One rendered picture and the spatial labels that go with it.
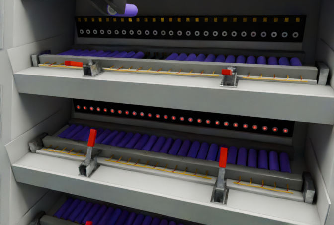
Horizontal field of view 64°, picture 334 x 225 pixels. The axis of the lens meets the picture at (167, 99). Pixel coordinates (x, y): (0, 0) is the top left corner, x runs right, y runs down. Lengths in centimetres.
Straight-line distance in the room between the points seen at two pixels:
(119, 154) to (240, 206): 27
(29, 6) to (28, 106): 22
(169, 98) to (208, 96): 7
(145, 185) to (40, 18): 45
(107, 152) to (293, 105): 38
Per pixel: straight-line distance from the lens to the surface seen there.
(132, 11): 43
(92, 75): 54
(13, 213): 74
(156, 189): 52
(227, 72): 39
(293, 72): 50
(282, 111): 46
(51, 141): 69
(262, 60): 55
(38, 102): 71
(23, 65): 67
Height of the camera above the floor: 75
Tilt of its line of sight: 5 degrees down
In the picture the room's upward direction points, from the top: 4 degrees clockwise
